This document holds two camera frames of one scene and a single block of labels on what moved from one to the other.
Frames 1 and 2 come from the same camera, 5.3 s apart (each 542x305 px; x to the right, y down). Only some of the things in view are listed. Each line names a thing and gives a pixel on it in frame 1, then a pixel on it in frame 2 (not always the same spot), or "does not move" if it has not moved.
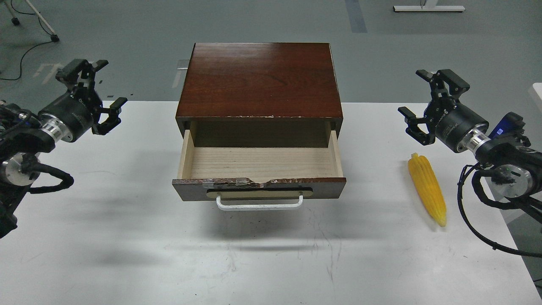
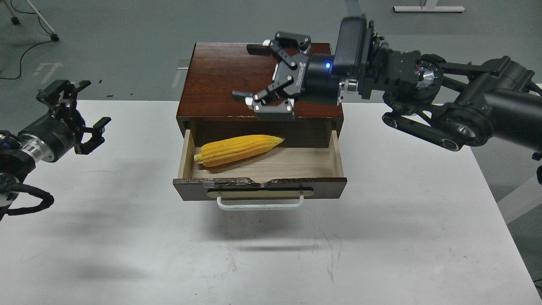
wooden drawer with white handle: (255, 178) does not move
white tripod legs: (15, 20) does not move
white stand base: (431, 6) does not move
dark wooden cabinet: (260, 95) does not move
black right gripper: (457, 126) to (313, 76)
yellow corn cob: (425, 182) to (232, 149)
